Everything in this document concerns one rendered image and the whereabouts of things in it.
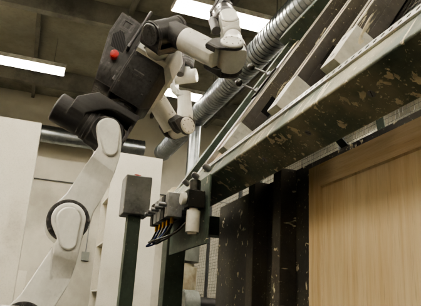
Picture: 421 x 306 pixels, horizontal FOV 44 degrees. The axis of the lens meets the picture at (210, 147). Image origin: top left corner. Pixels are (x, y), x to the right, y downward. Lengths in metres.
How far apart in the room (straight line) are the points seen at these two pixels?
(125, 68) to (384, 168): 1.03
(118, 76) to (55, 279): 0.74
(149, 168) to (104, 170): 4.21
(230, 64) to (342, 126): 0.66
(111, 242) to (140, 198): 3.48
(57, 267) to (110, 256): 4.03
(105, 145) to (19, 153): 2.55
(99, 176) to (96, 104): 0.27
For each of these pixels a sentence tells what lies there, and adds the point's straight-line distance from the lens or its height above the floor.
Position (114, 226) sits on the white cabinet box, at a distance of 5.85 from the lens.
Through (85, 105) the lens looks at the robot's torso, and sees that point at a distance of 1.92.
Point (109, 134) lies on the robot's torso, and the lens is 1.87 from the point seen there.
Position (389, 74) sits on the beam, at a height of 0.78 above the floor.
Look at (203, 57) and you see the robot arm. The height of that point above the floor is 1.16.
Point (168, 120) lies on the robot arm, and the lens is 2.28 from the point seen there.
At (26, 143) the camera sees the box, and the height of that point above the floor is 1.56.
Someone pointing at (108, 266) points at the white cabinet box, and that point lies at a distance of 5.80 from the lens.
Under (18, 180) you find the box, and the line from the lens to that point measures 4.32.
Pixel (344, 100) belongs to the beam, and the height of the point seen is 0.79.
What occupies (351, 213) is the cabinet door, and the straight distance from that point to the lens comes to 1.44.
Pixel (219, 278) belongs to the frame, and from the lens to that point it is 2.39.
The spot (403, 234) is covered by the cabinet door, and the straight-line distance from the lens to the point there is 1.26.
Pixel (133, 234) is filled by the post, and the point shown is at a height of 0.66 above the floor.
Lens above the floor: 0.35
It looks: 18 degrees up
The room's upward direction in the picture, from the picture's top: 3 degrees clockwise
